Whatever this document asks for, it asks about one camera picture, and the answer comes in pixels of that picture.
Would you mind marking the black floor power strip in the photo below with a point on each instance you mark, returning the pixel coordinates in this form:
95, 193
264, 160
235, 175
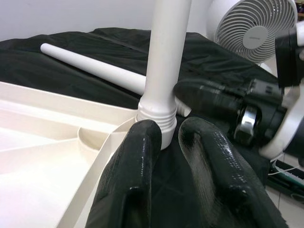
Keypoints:
280, 183

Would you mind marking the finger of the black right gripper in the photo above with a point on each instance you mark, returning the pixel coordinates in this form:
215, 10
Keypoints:
206, 99

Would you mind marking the black tablecloth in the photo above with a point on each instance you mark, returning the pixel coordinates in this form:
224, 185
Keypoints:
71, 88

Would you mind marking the white round fan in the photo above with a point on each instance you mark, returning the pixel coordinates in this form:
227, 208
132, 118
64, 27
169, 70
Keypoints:
237, 28

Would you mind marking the white plastic table top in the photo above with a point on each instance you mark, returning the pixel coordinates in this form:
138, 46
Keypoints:
35, 154

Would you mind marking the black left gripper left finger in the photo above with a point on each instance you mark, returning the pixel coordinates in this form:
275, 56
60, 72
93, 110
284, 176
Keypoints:
128, 185

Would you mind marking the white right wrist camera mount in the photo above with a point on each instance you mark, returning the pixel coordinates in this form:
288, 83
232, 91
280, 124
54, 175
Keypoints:
285, 133

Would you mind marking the white plastic table leg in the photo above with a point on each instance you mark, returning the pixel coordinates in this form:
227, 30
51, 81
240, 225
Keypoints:
95, 66
164, 47

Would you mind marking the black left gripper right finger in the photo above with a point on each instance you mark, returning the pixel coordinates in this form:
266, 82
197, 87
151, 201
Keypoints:
225, 185

